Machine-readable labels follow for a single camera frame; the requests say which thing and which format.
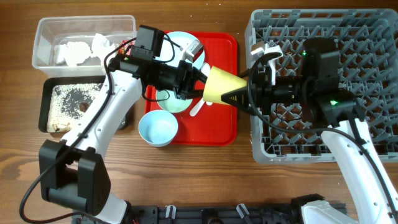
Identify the white plastic fork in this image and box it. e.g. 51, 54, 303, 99
189, 99, 205, 117

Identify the black waste tray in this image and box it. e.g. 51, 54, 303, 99
38, 75, 131, 134

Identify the white napkin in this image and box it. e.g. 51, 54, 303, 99
55, 42, 92, 67
91, 33, 117, 64

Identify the white plastic spoon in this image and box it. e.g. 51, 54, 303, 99
201, 62, 211, 77

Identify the yellow plastic cup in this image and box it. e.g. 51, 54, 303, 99
203, 66, 248, 105

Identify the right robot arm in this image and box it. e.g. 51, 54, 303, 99
221, 37, 397, 223

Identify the light blue bowl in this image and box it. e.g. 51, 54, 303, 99
139, 110, 178, 147

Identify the grey dishwasher rack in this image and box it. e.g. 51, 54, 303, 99
244, 9, 397, 164

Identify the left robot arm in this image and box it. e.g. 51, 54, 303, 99
34, 26, 207, 223

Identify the green bowl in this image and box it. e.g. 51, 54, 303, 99
155, 90, 193, 113

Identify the light blue plate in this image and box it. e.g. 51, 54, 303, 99
155, 31, 198, 67

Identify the red snack wrapper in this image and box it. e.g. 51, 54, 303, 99
118, 40, 134, 55

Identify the leftover rice and food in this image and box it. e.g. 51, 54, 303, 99
46, 83, 102, 133

